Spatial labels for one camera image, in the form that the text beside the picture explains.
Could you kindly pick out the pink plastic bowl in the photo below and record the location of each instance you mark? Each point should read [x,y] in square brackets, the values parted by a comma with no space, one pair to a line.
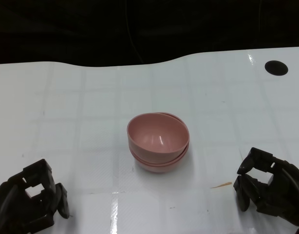
[159,169]
[159,131]
[164,164]

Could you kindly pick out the black backdrop cloth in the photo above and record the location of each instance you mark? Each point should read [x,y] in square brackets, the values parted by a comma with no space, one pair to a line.
[66,29]

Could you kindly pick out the black round table grommet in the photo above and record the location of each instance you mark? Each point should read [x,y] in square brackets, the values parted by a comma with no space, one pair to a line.
[276,68]

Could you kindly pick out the small orange scrap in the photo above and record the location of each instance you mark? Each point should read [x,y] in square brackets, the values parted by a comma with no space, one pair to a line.
[223,184]

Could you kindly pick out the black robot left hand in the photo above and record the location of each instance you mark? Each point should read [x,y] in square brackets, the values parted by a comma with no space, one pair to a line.
[8,209]

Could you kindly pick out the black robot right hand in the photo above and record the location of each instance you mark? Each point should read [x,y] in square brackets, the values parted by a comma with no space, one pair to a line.
[283,192]

